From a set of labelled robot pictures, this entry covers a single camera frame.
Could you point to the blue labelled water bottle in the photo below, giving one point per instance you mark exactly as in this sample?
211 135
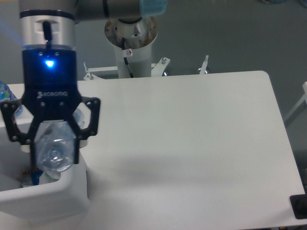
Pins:
7 95

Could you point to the white trash can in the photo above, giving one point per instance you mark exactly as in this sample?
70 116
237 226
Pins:
65 197

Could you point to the white plastic wrapper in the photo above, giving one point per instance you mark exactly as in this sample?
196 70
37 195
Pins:
49 177

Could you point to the white pedestal foot bracket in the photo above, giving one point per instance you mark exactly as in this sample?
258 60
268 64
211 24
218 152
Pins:
97 73
203 69

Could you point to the white frame at right edge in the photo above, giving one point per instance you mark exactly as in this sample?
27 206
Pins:
298 108

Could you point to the blue snack packet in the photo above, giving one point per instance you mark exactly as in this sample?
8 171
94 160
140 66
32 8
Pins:
31 177

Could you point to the clear plastic bottle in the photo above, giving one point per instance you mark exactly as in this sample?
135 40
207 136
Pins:
54 146

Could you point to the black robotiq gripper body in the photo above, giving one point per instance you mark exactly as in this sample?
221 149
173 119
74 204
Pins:
50 83

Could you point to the white pedestal foot bracket right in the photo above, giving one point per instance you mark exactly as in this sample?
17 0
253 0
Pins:
203 69

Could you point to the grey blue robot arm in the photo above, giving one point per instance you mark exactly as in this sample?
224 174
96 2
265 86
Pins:
50 24

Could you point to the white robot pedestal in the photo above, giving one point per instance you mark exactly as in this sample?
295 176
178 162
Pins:
132 42

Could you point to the black clamp at table edge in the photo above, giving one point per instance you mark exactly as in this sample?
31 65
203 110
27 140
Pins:
299 206

